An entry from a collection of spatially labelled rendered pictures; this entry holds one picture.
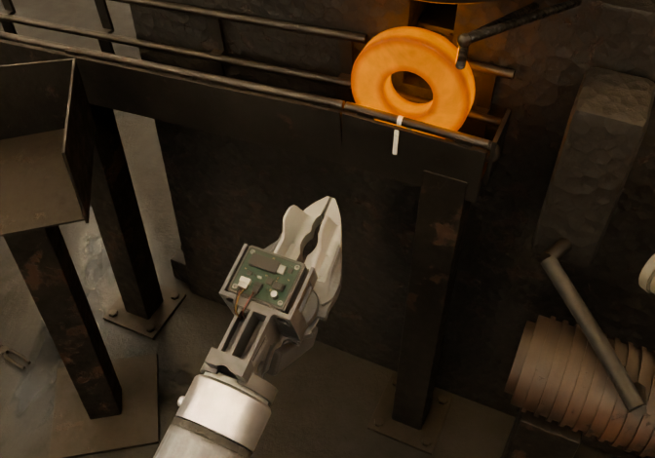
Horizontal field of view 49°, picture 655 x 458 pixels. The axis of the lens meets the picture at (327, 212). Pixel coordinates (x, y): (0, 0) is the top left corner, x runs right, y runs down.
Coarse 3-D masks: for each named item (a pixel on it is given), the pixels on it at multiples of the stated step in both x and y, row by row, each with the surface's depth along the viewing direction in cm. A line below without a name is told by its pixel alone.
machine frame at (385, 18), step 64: (192, 0) 104; (256, 0) 99; (320, 0) 94; (384, 0) 90; (512, 0) 83; (640, 0) 79; (192, 64) 112; (320, 64) 102; (512, 64) 89; (576, 64) 85; (640, 64) 82; (192, 128) 123; (512, 128) 95; (192, 192) 135; (256, 192) 127; (320, 192) 120; (384, 192) 113; (512, 192) 102; (640, 192) 93; (192, 256) 150; (384, 256) 123; (512, 256) 111; (640, 256) 100; (320, 320) 145; (384, 320) 136; (448, 320) 127; (512, 320) 120; (640, 320) 108; (448, 384) 141
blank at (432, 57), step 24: (384, 48) 86; (408, 48) 85; (432, 48) 84; (456, 48) 86; (360, 72) 90; (384, 72) 89; (432, 72) 86; (456, 72) 84; (360, 96) 93; (384, 96) 91; (456, 96) 87; (432, 120) 90; (456, 120) 89
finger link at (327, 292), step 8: (336, 248) 70; (336, 256) 70; (336, 264) 70; (328, 272) 69; (336, 272) 70; (328, 280) 69; (336, 280) 69; (320, 288) 68; (328, 288) 68; (336, 288) 68; (320, 296) 68; (328, 296) 68; (336, 296) 69; (320, 304) 68; (328, 304) 68; (320, 312) 68
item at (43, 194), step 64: (64, 64) 98; (0, 128) 104; (64, 128) 88; (0, 192) 97; (64, 192) 96; (64, 256) 110; (64, 320) 116; (64, 384) 143; (128, 384) 143; (64, 448) 134
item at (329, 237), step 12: (336, 204) 72; (324, 216) 72; (336, 216) 72; (324, 228) 67; (336, 228) 71; (324, 240) 68; (336, 240) 71; (312, 252) 70; (324, 252) 69; (312, 264) 67; (324, 264) 69; (324, 276) 69
